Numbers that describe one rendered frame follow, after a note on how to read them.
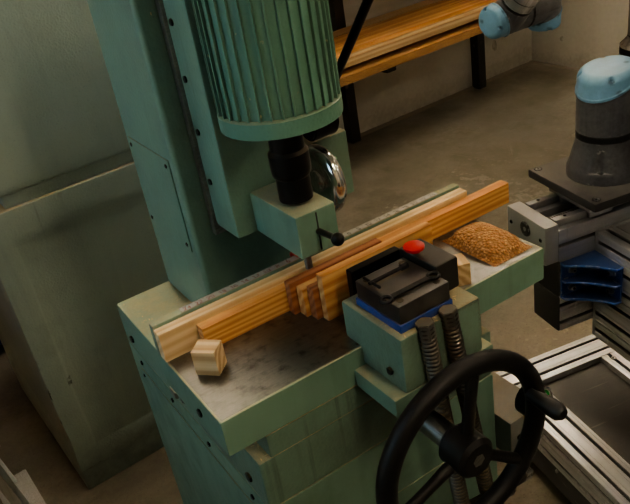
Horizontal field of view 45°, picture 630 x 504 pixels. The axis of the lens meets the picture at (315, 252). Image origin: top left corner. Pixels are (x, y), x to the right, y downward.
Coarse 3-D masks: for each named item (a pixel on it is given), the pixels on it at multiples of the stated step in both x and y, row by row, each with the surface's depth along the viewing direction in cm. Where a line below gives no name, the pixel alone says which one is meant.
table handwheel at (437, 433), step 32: (480, 352) 95; (512, 352) 98; (448, 384) 91; (416, 416) 90; (544, 416) 105; (384, 448) 92; (448, 448) 98; (480, 448) 97; (384, 480) 91; (512, 480) 107
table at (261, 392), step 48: (480, 288) 118; (240, 336) 115; (288, 336) 113; (336, 336) 111; (192, 384) 106; (240, 384) 105; (288, 384) 103; (336, 384) 108; (384, 384) 105; (240, 432) 101
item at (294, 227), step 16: (256, 192) 118; (272, 192) 117; (256, 208) 119; (272, 208) 113; (288, 208) 111; (304, 208) 110; (320, 208) 110; (256, 224) 121; (272, 224) 116; (288, 224) 111; (304, 224) 109; (320, 224) 111; (336, 224) 113; (288, 240) 113; (304, 240) 110; (320, 240) 112; (304, 256) 111
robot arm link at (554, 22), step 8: (544, 0) 168; (552, 0) 169; (560, 0) 171; (536, 8) 167; (544, 8) 168; (552, 8) 170; (560, 8) 172; (536, 16) 168; (544, 16) 170; (552, 16) 171; (560, 16) 173; (536, 24) 173; (544, 24) 172; (552, 24) 172
